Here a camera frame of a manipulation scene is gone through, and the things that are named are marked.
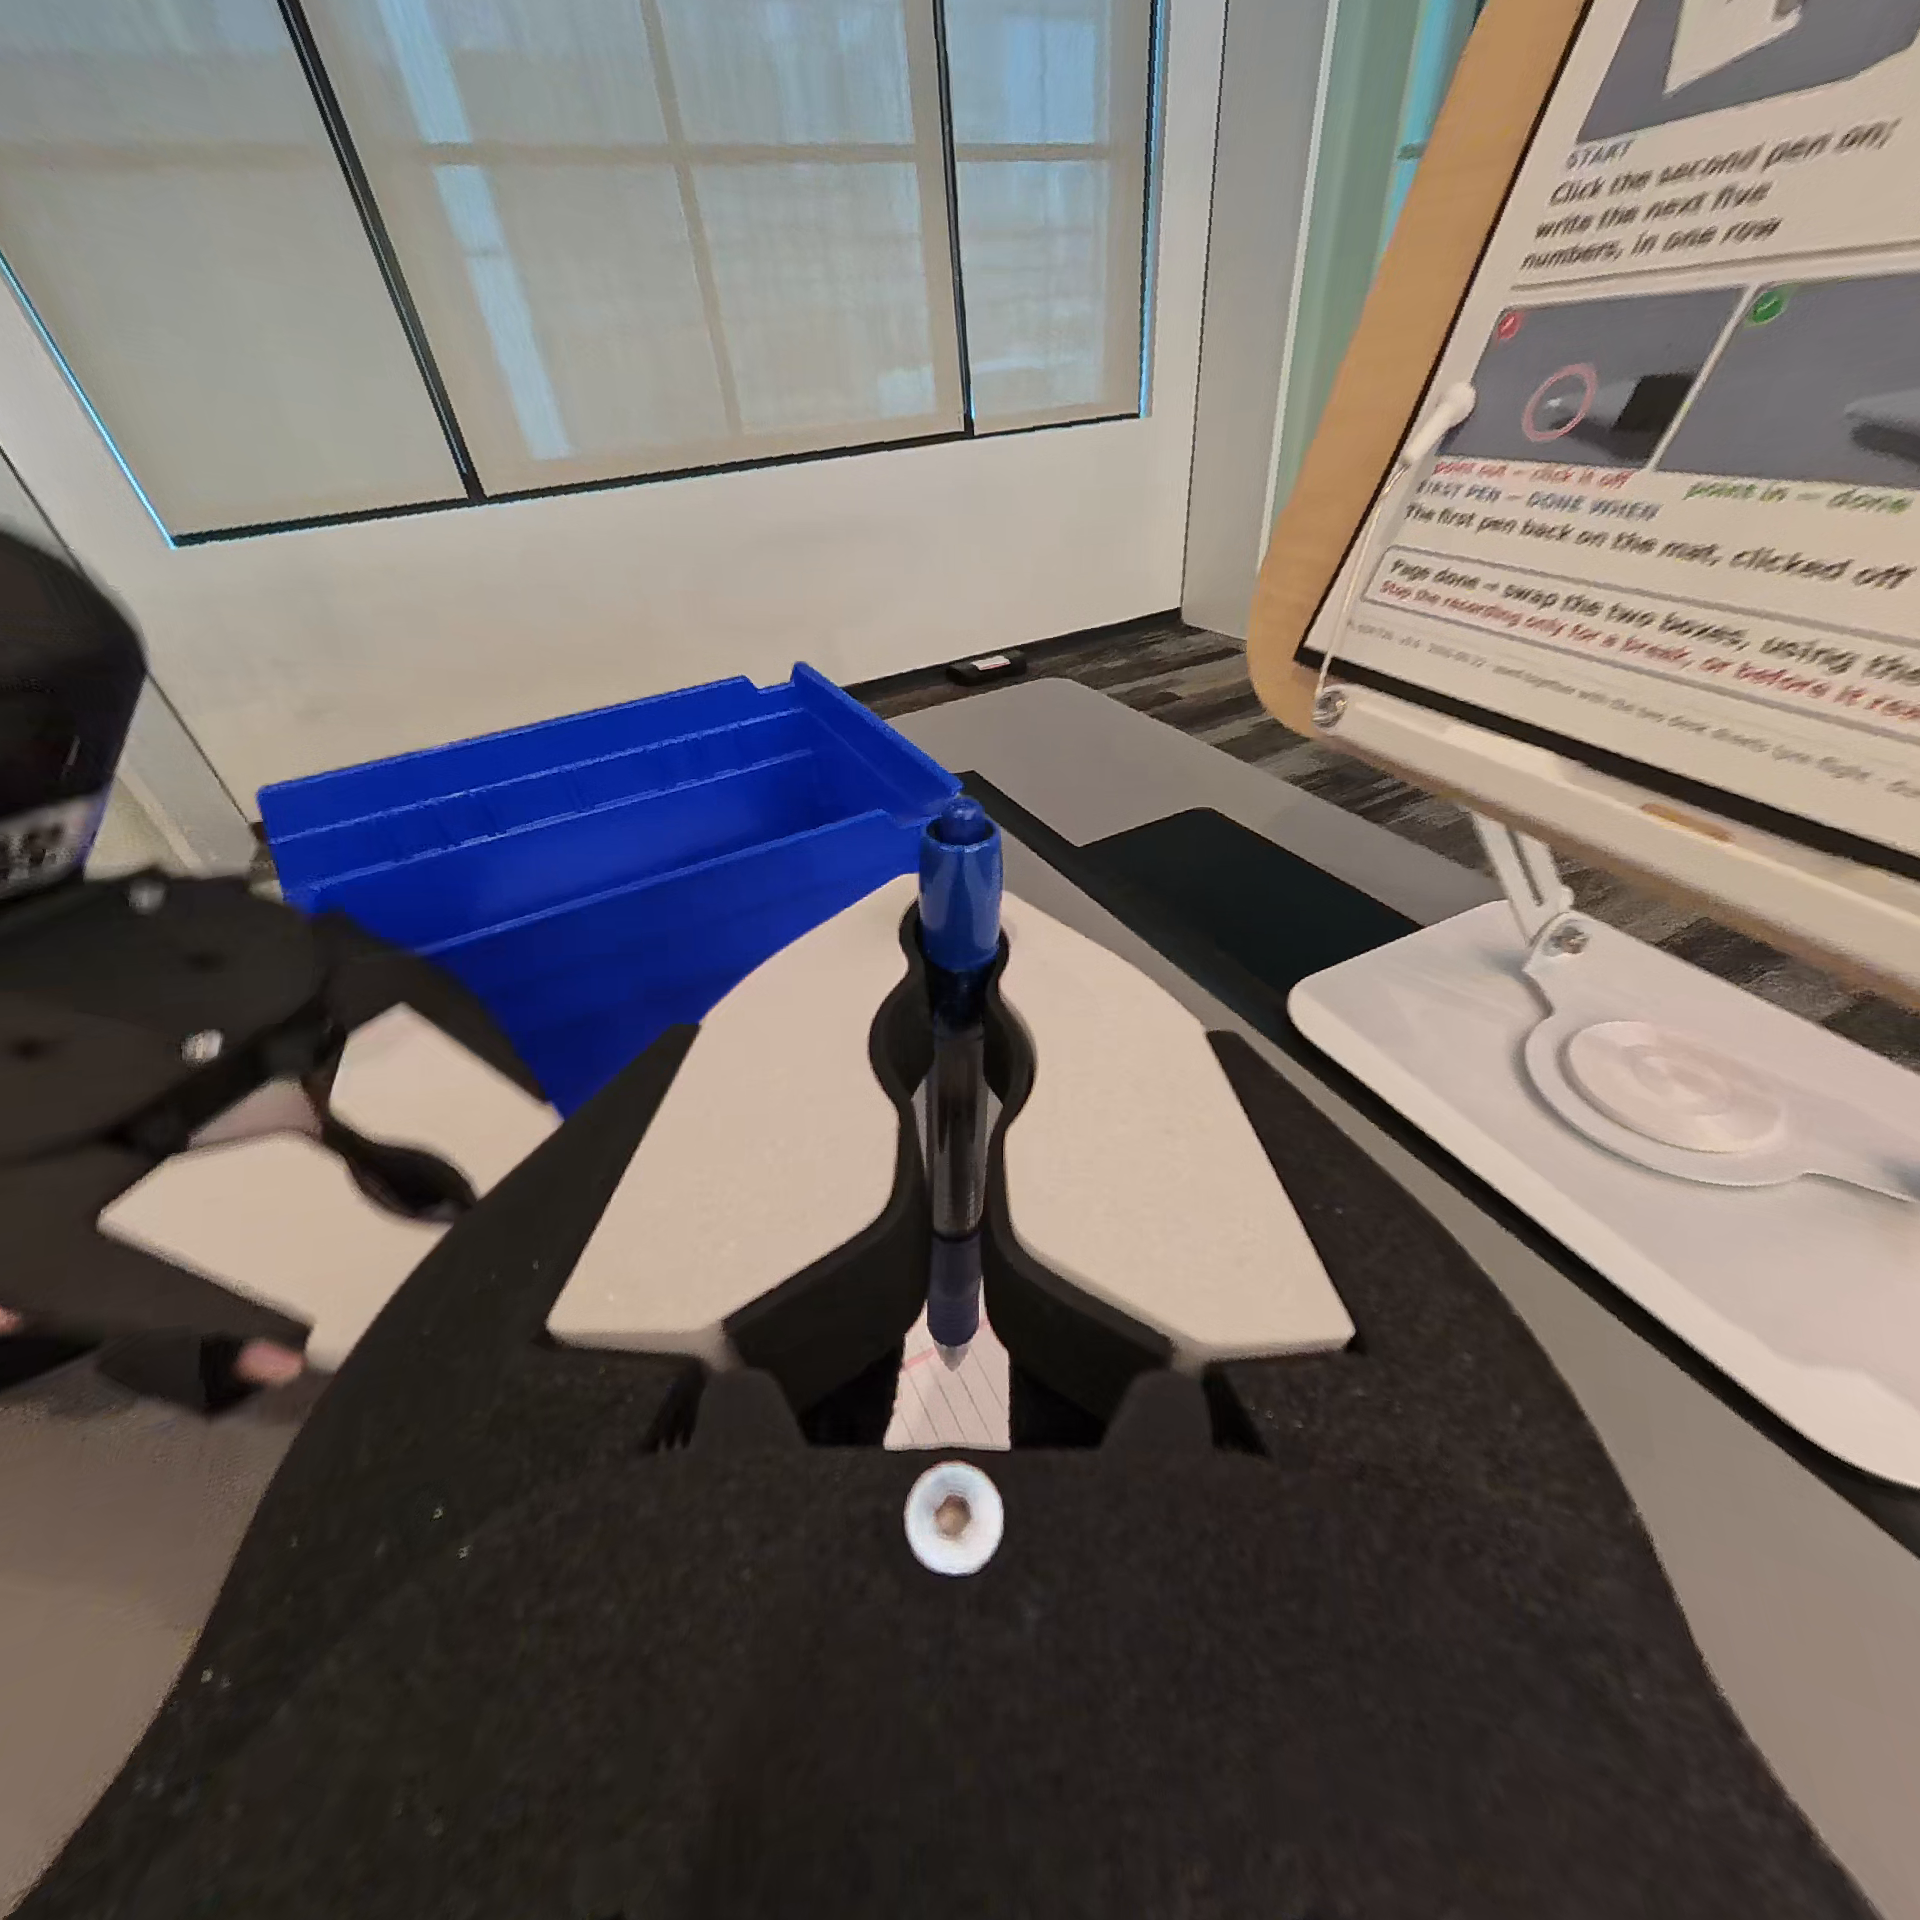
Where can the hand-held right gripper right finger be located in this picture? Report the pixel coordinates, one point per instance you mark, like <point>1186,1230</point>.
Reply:
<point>1170,1171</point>

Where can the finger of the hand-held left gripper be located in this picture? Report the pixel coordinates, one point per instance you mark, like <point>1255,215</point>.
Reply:
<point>255,1230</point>
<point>435,1080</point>

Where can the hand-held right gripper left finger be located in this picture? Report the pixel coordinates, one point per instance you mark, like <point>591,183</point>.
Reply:
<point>751,1171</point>

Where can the white lined notepad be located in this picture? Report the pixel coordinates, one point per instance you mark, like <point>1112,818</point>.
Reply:
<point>945,1410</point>

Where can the blue pen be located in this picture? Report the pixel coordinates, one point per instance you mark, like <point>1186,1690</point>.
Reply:
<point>961,884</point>

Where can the person's left hand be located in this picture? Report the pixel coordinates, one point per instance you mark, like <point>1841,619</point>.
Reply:
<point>272,1360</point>

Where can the blue plastic bin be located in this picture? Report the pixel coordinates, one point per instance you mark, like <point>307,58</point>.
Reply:
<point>599,900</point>

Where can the black floor outlet box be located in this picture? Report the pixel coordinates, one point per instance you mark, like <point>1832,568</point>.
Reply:
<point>987,668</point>

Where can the white metal board stand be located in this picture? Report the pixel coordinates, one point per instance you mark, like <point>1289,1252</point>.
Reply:
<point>1724,1275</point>

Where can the wooden display board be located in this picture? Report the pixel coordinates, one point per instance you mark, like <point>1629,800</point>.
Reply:
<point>1349,450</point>

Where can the large glass window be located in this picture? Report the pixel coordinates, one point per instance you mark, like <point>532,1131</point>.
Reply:
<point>599,224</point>

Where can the printed instruction sheet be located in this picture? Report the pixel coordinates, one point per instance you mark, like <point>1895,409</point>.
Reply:
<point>1724,376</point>

